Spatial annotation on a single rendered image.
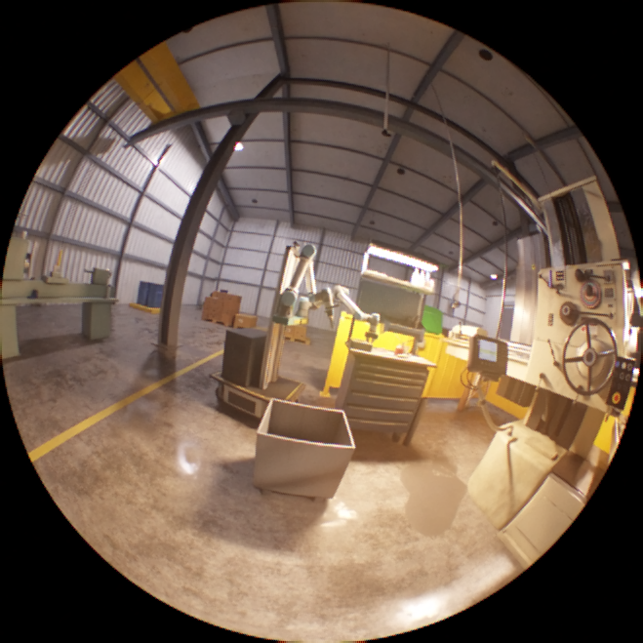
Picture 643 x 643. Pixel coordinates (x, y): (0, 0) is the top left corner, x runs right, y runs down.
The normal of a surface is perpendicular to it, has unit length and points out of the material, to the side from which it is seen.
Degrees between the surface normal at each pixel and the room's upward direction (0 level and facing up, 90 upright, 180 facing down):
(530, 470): 90
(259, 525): 0
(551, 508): 90
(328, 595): 0
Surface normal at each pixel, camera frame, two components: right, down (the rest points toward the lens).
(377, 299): -0.01, 0.05
